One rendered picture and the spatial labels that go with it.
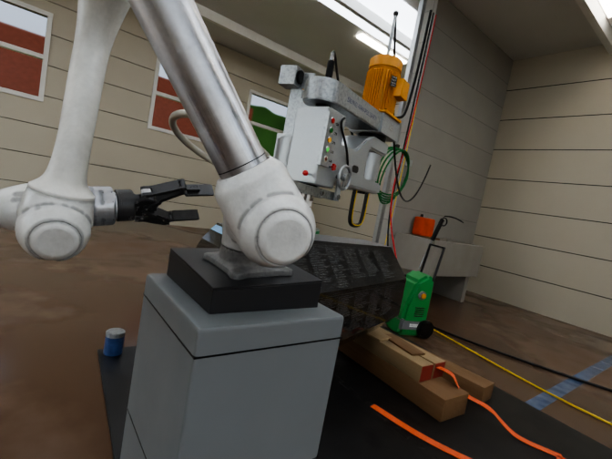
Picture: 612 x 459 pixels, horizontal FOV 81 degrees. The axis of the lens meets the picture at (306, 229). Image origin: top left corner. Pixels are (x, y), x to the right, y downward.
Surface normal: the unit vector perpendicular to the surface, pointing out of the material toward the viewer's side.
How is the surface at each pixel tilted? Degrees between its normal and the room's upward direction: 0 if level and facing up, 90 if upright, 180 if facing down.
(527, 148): 90
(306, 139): 90
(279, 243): 99
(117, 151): 90
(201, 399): 90
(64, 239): 105
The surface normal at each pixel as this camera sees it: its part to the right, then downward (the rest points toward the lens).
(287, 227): 0.34, 0.37
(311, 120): -0.57, -0.04
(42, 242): 0.58, 0.42
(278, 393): 0.60, 0.18
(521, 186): -0.78, -0.09
